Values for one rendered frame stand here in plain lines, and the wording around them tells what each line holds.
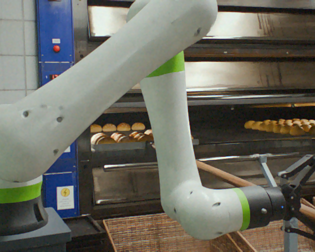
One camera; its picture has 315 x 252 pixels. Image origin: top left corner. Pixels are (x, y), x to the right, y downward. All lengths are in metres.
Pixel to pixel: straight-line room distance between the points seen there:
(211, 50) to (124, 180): 0.79
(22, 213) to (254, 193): 0.49
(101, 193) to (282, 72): 1.17
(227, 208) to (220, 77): 1.48
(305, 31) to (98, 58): 1.97
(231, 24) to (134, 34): 1.64
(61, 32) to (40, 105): 1.37
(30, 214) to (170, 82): 0.41
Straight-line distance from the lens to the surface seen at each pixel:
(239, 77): 2.45
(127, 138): 2.29
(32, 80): 2.14
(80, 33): 2.18
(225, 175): 1.51
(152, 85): 1.03
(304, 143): 2.69
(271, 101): 2.38
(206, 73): 2.37
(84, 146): 2.18
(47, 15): 2.14
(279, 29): 2.59
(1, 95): 2.13
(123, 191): 2.25
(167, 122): 1.04
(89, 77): 0.80
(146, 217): 2.29
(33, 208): 0.97
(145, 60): 0.83
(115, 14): 2.24
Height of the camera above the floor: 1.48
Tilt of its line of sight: 5 degrees down
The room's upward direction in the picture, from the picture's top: 1 degrees counter-clockwise
